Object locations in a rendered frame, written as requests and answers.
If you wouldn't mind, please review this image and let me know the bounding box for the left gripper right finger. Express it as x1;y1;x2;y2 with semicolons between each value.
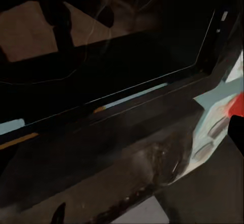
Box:
228;115;244;156

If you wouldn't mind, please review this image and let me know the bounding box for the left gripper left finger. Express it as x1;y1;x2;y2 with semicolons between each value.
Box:
0;115;26;176

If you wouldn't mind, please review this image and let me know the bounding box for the microwave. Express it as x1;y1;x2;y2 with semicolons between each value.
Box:
0;0;244;185

